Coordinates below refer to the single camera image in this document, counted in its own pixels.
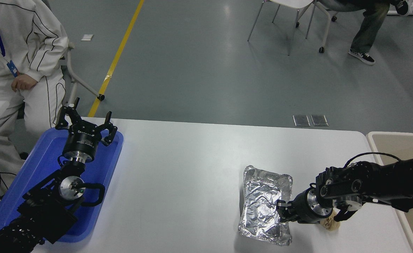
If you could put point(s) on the silver foil tray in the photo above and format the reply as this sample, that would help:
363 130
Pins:
259 207

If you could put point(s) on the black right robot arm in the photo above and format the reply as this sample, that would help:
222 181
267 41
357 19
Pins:
386 179

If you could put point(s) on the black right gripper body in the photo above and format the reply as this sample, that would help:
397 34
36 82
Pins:
299 207

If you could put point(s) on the seated person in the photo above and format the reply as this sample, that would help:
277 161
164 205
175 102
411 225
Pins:
27 31

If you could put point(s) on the person's left hand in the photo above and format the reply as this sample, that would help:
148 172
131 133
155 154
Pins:
23 82

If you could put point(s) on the white frame caster chair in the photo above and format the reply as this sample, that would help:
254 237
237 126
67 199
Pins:
83 81

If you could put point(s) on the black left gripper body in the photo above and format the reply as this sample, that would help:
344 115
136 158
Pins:
81 142

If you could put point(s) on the person in background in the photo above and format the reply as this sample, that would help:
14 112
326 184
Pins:
368 28

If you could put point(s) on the blue plastic tray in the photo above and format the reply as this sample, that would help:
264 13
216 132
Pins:
41 161

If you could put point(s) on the white frame rolling chair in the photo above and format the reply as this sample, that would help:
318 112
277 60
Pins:
326 28

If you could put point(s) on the large pale bin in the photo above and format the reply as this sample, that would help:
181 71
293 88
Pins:
393 144

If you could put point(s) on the white chair with metal legs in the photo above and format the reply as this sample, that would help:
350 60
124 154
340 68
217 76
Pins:
294 2

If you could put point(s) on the metal floor plate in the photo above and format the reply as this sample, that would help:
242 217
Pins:
301 121
319 120

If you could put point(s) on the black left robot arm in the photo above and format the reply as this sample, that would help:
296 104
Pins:
48 211

